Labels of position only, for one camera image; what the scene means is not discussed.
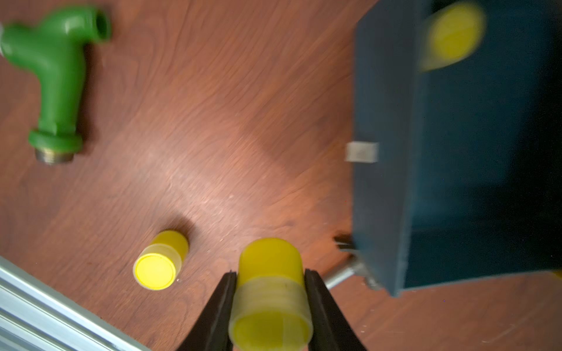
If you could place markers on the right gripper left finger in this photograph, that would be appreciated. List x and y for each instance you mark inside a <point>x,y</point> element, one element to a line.
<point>210,332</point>

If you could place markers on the teal bottom drawer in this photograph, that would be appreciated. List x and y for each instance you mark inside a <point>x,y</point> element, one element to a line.
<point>466,180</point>

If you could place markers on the steel claw hammer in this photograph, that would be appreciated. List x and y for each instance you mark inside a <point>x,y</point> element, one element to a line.
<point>353,265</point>

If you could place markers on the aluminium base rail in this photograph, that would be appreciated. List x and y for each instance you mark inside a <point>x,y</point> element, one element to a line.
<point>37,317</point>

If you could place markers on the green toy drill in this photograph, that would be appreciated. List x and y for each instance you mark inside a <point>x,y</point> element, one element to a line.
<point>53,51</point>

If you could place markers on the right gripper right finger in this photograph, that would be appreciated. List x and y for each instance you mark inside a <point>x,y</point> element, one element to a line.
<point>331,330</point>

